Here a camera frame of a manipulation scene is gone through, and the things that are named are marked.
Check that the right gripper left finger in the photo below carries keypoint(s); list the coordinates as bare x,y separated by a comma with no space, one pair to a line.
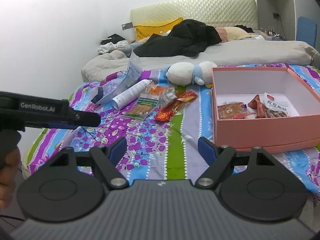
105,159

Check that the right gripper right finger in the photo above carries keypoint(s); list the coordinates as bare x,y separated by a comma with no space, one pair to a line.
219,159

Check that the orange tofu snack packet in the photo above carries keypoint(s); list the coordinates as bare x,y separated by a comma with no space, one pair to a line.
236,110

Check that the dark red foil snack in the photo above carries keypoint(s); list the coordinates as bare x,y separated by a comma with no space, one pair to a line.
257,105

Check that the green pickled vegetable packet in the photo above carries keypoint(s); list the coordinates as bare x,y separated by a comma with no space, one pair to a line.
145,104

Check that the red spicy strip packet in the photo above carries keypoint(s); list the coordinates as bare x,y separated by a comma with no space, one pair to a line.
187,96

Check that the red orange snack packet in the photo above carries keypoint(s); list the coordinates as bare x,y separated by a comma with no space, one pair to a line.
168,112

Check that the shrimp flavor snack bag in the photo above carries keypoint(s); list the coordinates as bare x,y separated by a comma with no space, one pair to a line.
274,108

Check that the grey clear snack packet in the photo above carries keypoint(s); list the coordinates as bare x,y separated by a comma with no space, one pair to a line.
167,98

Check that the person's left hand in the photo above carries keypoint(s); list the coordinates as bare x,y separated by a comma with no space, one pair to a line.
8,174

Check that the white spray bottle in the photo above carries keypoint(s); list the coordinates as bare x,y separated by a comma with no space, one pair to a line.
125,98

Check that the pale blue plastic pouch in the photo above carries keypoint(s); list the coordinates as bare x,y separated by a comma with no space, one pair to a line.
111,89

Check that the colourful floral bed sheet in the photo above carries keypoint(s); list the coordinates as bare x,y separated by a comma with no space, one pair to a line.
162,150

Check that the pink cardboard box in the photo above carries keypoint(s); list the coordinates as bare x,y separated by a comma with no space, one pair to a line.
241,84

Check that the white blue plush toy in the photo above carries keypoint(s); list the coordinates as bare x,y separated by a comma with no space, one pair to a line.
186,73

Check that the grey duvet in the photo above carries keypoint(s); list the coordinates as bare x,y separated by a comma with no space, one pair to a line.
234,53

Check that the pile of clothes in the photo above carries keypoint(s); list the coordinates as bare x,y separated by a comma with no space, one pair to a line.
112,43

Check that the black jacket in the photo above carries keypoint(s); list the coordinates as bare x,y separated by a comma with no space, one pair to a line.
188,38

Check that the beige pink pillow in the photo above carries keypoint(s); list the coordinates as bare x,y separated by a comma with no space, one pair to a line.
231,34

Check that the yellow pillow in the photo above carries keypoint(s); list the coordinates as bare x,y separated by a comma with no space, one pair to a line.
144,30

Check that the cream quilted headboard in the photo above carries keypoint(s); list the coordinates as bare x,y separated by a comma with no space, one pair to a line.
218,13

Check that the blue mat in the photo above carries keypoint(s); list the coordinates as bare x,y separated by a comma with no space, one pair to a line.
306,31

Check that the white wardrobe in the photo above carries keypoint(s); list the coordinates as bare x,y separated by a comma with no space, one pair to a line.
281,16

